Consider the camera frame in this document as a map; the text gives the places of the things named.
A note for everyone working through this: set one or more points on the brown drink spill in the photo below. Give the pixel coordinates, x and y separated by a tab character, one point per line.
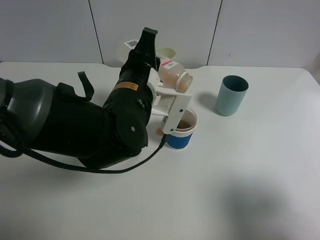
159	132

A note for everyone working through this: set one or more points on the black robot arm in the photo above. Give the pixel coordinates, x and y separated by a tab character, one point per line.
54	125

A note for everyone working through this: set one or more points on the teal plastic cup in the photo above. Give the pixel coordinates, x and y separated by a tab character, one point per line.
231	94

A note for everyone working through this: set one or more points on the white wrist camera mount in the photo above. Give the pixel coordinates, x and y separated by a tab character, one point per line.
167	102

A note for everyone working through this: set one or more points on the pale yellow plastic cup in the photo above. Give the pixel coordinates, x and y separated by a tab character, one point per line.
166	52

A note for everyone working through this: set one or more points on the clear cup with blue sleeve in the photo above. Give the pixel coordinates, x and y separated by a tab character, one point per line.
180	138

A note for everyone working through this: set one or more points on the clear bottle with pink label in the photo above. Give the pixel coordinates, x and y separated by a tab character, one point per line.
172	74

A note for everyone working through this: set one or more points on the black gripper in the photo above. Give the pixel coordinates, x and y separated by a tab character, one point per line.
128	107

